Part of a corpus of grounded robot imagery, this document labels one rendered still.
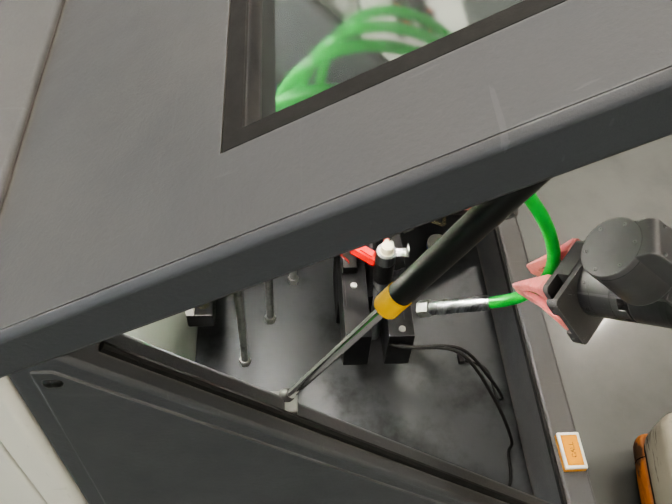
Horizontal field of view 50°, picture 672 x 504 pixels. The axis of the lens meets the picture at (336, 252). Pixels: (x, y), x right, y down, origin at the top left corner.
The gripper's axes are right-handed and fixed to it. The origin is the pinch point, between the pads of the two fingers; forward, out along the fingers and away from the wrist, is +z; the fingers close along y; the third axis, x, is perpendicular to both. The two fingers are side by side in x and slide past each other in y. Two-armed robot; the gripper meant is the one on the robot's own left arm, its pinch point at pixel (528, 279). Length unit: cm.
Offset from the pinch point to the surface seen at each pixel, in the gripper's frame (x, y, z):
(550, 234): -6.6, -0.8, -6.7
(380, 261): -4.0, 3.2, 21.2
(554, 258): -3.3, -0.5, -5.4
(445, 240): -26.9, 18.7, -24.0
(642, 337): 118, -74, 81
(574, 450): 28.3, 5.4, 6.3
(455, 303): 0.3, 4.7, 8.4
